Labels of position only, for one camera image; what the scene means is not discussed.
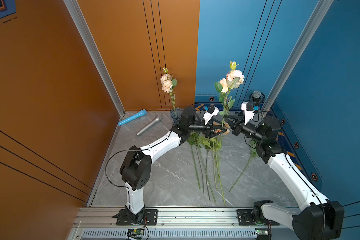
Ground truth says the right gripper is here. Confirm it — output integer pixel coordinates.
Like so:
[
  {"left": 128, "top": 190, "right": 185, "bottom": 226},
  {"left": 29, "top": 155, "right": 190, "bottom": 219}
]
[{"left": 224, "top": 115, "right": 266, "bottom": 145}]

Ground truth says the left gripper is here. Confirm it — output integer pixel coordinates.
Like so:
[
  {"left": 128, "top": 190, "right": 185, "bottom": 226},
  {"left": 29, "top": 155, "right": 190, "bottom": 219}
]
[{"left": 186, "top": 118, "right": 226, "bottom": 139}]

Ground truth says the pink rose stem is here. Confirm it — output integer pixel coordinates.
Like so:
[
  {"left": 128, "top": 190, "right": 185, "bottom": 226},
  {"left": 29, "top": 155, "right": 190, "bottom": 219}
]
[
  {"left": 160, "top": 68, "right": 178, "bottom": 109},
  {"left": 230, "top": 140, "right": 258, "bottom": 191},
  {"left": 214, "top": 60, "right": 246, "bottom": 118}
]

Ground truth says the orange flower stem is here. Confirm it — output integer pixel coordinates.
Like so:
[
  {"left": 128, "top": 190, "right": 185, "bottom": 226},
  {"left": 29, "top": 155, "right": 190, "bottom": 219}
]
[{"left": 187, "top": 133, "right": 201, "bottom": 189}]

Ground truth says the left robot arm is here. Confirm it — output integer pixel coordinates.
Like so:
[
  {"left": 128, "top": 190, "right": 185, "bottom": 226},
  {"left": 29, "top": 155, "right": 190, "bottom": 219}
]
[{"left": 120, "top": 105, "right": 227, "bottom": 225}]

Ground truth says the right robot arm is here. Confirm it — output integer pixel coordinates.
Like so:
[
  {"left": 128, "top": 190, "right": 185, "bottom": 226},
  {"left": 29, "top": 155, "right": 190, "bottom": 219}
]
[{"left": 224, "top": 116, "right": 345, "bottom": 240}]

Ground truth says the purple glass vase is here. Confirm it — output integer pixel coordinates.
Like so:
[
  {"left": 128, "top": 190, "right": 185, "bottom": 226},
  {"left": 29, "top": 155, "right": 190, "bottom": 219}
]
[{"left": 170, "top": 108, "right": 183, "bottom": 121}]

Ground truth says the peach poppy flower stem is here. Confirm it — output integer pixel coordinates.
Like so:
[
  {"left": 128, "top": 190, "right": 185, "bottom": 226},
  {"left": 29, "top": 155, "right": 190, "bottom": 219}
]
[{"left": 211, "top": 137, "right": 226, "bottom": 206}]

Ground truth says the red flower stem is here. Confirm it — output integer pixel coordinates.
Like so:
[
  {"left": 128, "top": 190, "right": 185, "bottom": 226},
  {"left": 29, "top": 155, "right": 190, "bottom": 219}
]
[{"left": 202, "top": 137, "right": 217, "bottom": 203}]

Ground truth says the light blue flower stem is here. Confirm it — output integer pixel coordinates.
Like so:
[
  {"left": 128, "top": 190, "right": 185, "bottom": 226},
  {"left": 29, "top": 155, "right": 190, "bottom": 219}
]
[{"left": 196, "top": 135, "right": 211, "bottom": 201}]

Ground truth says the silver microphone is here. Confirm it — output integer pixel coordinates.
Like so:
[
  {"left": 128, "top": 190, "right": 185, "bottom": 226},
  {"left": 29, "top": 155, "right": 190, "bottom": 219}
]
[{"left": 136, "top": 115, "right": 163, "bottom": 136}]

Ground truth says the blue microphone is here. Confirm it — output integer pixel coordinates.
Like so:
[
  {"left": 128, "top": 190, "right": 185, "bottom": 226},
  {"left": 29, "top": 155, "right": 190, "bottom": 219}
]
[{"left": 118, "top": 109, "right": 147, "bottom": 126}]

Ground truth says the right green circuit board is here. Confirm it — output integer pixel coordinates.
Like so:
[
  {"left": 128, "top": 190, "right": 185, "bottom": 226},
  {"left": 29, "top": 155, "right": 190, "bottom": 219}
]
[{"left": 255, "top": 229, "right": 272, "bottom": 240}]

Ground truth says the green circuit board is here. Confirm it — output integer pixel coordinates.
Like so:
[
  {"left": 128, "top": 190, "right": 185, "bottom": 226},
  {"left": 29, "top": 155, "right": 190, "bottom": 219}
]
[
  {"left": 126, "top": 228, "right": 145, "bottom": 240},
  {"left": 255, "top": 229, "right": 272, "bottom": 240}
]

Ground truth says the left green circuit board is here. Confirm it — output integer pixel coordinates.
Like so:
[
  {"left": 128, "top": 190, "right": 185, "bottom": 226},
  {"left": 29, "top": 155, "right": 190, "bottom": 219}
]
[{"left": 126, "top": 228, "right": 145, "bottom": 240}]

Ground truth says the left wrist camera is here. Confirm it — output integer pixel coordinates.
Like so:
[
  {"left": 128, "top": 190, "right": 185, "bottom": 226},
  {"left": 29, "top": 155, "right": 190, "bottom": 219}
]
[{"left": 203, "top": 105, "right": 220, "bottom": 126}]

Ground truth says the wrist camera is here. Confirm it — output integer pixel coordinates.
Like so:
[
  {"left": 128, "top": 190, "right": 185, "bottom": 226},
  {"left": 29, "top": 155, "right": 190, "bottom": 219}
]
[
  {"left": 203, "top": 105, "right": 220, "bottom": 126},
  {"left": 241, "top": 102, "right": 255, "bottom": 125}
]

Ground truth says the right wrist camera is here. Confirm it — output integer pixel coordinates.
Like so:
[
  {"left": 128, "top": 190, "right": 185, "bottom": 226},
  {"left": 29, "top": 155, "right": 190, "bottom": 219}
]
[{"left": 241, "top": 102, "right": 255, "bottom": 125}]

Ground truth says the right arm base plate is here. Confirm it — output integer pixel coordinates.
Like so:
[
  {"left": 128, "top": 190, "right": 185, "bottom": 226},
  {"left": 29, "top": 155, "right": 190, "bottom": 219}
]
[{"left": 236, "top": 209, "right": 280, "bottom": 226}]

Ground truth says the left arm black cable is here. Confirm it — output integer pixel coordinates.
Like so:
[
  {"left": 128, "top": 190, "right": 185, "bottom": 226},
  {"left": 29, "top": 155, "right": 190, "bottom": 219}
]
[{"left": 104, "top": 149, "right": 142, "bottom": 189}]

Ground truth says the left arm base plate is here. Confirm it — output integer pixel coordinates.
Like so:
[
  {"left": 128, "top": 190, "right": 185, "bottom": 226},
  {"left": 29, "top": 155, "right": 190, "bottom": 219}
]
[{"left": 112, "top": 209, "right": 158, "bottom": 226}]

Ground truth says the right aluminium corner post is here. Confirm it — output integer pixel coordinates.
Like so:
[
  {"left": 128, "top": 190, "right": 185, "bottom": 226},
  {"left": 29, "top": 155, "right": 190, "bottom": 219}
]
[{"left": 261, "top": 0, "right": 334, "bottom": 117}]

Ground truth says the aluminium corner post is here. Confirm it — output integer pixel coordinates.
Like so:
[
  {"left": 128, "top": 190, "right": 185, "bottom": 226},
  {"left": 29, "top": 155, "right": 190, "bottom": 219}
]
[
  {"left": 64, "top": 0, "right": 126, "bottom": 117},
  {"left": 261, "top": 0, "right": 334, "bottom": 117}
]

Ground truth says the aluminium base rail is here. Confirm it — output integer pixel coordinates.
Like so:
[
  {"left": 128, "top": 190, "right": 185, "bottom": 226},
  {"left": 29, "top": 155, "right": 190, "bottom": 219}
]
[{"left": 67, "top": 207, "right": 297, "bottom": 240}]

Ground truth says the left aluminium corner post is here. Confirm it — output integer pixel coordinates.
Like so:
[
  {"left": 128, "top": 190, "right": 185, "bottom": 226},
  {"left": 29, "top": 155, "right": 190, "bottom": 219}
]
[{"left": 64, "top": 0, "right": 126, "bottom": 117}]

